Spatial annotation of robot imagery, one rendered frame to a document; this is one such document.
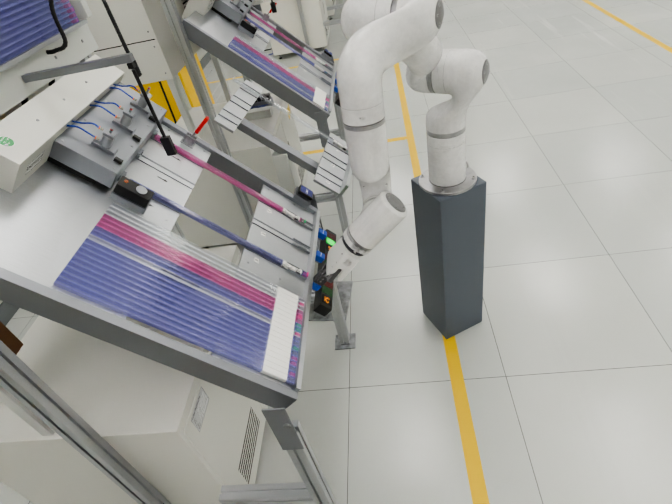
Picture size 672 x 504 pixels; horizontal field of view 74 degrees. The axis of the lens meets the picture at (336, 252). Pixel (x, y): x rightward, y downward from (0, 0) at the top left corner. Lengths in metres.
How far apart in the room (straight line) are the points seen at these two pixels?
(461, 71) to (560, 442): 1.22
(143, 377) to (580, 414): 1.41
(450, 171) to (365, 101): 0.62
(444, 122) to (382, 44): 0.51
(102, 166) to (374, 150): 0.59
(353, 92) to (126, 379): 0.95
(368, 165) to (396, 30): 0.27
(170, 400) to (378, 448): 0.79
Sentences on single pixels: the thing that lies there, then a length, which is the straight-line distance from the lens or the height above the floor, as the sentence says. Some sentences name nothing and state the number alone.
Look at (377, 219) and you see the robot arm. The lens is 1.07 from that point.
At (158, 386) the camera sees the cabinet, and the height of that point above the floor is 0.62.
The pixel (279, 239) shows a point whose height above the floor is 0.79.
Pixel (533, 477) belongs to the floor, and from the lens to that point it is 1.70.
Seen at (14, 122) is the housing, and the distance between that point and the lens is 1.11.
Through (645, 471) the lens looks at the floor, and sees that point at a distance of 1.80.
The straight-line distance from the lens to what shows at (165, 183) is 1.24.
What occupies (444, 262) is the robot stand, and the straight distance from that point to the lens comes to 1.65.
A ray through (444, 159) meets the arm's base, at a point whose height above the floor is 0.81.
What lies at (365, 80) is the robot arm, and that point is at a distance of 0.93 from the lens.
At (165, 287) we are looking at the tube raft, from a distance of 1.00.
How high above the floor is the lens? 1.55
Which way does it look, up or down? 39 degrees down
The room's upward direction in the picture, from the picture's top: 14 degrees counter-clockwise
